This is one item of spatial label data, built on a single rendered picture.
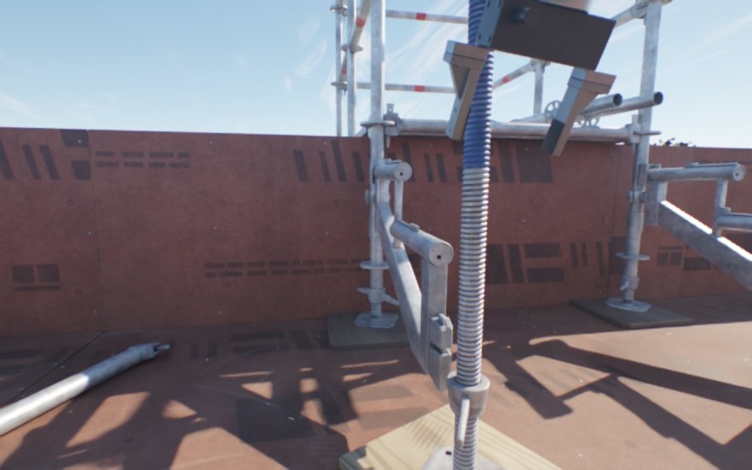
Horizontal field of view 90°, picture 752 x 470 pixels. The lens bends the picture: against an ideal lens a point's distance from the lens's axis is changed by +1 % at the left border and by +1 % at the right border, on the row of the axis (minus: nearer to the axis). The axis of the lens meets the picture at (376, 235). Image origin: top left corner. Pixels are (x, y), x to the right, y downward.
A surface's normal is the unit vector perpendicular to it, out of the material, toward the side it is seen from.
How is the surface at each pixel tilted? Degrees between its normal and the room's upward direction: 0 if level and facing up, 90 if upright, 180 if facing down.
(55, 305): 90
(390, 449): 0
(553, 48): 114
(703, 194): 90
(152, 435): 0
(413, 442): 0
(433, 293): 91
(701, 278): 90
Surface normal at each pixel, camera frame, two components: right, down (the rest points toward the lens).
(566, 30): 0.11, 0.51
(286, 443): 0.00, -0.99
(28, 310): 0.18, 0.13
